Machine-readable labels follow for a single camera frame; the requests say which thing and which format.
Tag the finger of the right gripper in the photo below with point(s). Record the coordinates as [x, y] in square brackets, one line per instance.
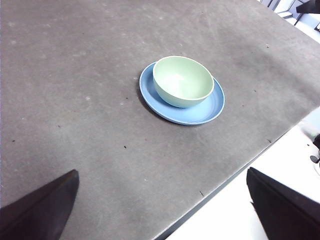
[311, 6]

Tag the green ribbed bowl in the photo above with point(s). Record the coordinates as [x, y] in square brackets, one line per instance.
[182, 80]

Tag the blue round plate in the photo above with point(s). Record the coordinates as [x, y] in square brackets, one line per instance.
[195, 115]

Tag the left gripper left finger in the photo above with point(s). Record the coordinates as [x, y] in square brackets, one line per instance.
[37, 215]

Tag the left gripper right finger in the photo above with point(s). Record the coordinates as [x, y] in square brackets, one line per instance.
[287, 215]

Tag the black camera on stand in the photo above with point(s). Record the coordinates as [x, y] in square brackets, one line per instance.
[316, 143]

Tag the grey metal frame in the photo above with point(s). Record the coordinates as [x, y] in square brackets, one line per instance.
[282, 7]

